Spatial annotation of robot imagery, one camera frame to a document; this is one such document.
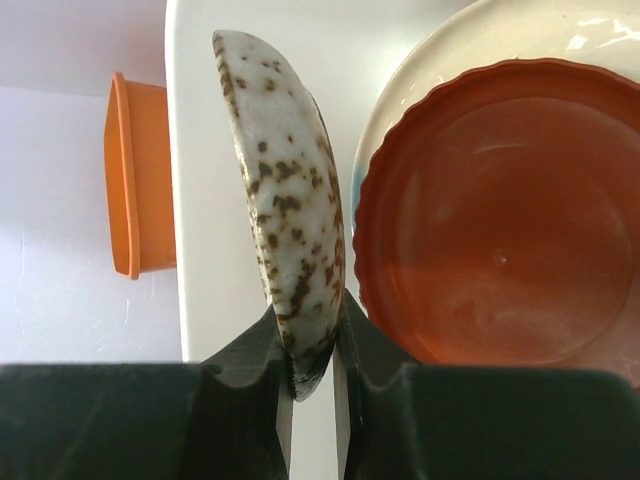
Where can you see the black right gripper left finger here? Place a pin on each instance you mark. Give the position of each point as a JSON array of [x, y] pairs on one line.
[[228, 417]]

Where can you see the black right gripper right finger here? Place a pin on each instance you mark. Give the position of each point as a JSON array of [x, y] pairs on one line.
[[397, 418]]

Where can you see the brown speckled saucer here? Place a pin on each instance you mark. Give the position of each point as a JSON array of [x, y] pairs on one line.
[[293, 197]]

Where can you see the cream blue tree plate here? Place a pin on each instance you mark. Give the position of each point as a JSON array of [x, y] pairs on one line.
[[430, 75]]

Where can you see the white plastic bin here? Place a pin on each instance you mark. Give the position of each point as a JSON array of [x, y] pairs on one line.
[[487, 156]]

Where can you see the orange plastic tub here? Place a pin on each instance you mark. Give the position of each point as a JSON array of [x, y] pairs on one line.
[[138, 178]]

